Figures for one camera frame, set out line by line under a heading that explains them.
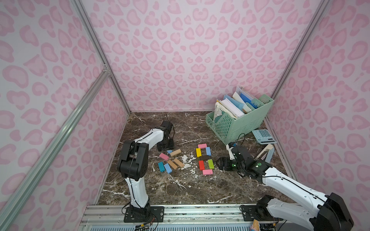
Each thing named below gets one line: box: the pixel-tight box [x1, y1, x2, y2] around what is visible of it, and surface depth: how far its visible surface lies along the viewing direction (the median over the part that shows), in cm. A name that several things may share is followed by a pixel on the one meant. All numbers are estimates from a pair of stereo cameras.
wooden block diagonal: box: [173, 158, 185, 168], surface depth 92 cm
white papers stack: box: [212, 97, 245, 121], surface depth 88 cm
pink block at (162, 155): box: [158, 152, 170, 161], surface depth 95 cm
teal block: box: [158, 161, 166, 173], surface depth 91 cm
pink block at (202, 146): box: [197, 143, 208, 149], surface depth 100 cm
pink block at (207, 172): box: [202, 169, 214, 176], surface depth 88 cm
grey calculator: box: [251, 128, 278, 145], surface depth 103 cm
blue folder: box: [239, 92, 258, 109], surface depth 98 cm
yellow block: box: [195, 147, 202, 158], surface depth 97 cm
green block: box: [207, 158, 215, 170], surface depth 92 cm
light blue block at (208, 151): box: [205, 146, 212, 157], surface depth 97 cm
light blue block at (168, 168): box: [163, 163, 173, 174], surface depth 90 cm
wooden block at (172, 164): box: [167, 159, 178, 170], surface depth 92 cm
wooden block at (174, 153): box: [170, 148, 182, 157], surface depth 97 cm
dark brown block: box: [199, 155, 210, 161], surface depth 95 cm
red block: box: [198, 160, 205, 171], surface depth 92 cm
